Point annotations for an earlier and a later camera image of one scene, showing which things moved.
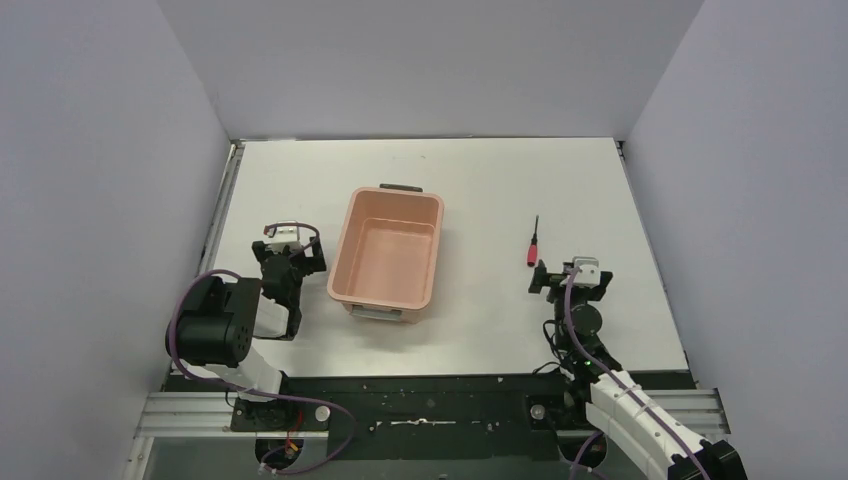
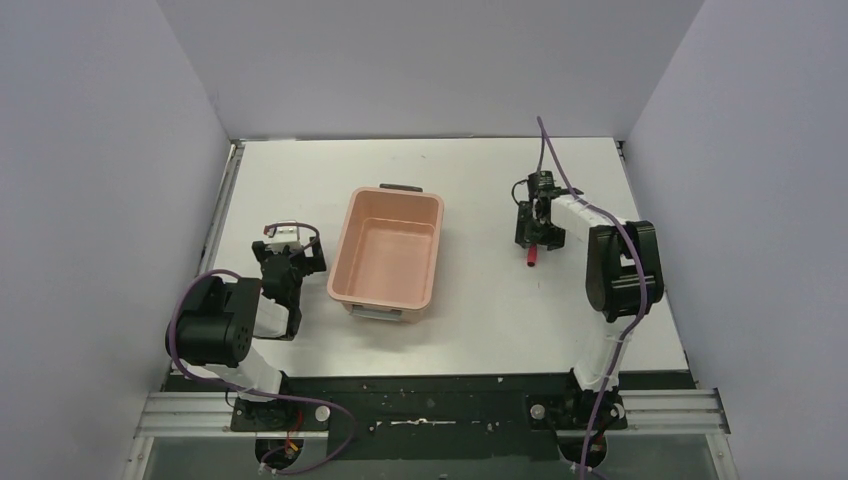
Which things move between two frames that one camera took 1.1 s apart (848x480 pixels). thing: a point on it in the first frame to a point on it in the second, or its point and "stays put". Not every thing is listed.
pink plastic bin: [386, 252] stays put
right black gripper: [555, 281] to [552, 239]
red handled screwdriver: [532, 251] stays put
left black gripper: [286, 258] stays put
